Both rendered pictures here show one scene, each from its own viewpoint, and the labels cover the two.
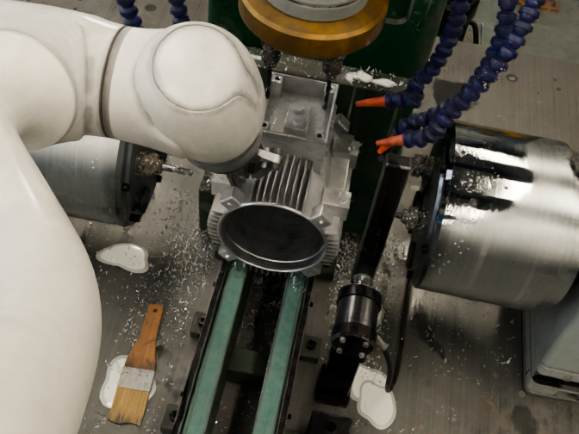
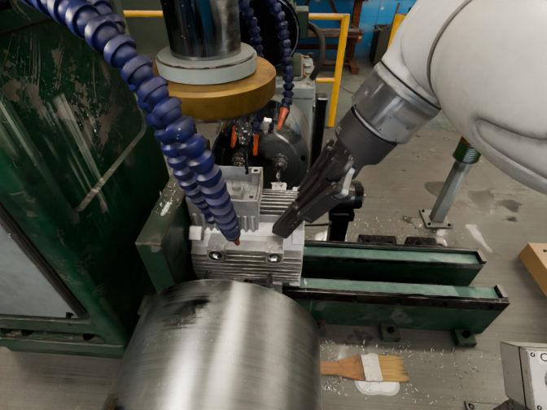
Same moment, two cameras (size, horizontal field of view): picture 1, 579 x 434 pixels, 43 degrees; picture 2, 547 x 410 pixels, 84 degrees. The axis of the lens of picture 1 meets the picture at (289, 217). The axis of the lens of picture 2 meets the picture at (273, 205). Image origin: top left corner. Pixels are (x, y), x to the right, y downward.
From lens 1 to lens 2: 0.89 m
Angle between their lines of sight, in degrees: 59
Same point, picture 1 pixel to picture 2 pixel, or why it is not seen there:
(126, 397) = (387, 371)
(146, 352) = (349, 364)
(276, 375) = (365, 253)
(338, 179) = not seen: hidden behind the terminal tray
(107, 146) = (296, 313)
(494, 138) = not seen: hidden behind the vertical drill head
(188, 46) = not seen: outside the picture
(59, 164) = (313, 379)
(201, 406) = (405, 288)
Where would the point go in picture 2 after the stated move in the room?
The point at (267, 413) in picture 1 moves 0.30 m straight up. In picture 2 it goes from (391, 255) to (437, 138)
